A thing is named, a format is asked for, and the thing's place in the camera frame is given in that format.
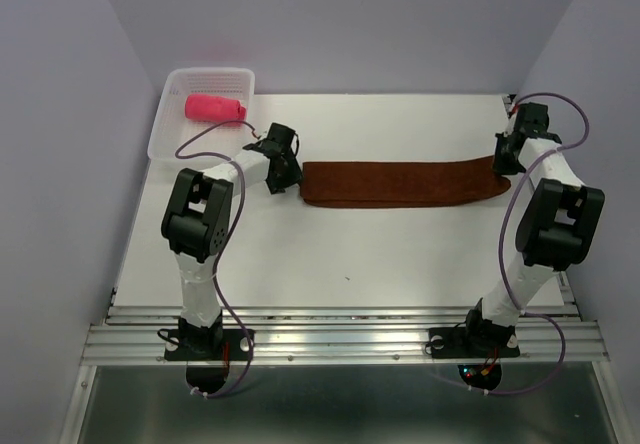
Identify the brown towel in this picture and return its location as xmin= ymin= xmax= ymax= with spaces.
xmin=300 ymin=156 xmax=511 ymax=209

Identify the pink microfiber towel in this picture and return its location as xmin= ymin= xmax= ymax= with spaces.
xmin=184 ymin=94 xmax=247 ymax=123

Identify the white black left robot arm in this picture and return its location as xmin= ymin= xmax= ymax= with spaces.
xmin=161 ymin=123 xmax=302 ymax=358

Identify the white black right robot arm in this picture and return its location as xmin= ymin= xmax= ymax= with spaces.
xmin=460 ymin=101 xmax=605 ymax=354

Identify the white perforated plastic basket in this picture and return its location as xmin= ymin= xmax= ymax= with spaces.
xmin=147 ymin=67 xmax=255 ymax=162

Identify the aluminium mounting rail frame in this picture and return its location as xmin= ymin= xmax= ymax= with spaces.
xmin=58 ymin=94 xmax=632 ymax=444

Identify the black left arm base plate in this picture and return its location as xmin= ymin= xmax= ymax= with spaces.
xmin=157 ymin=328 xmax=255 ymax=399

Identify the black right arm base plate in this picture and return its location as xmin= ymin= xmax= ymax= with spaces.
xmin=423 ymin=323 xmax=521 ymax=393

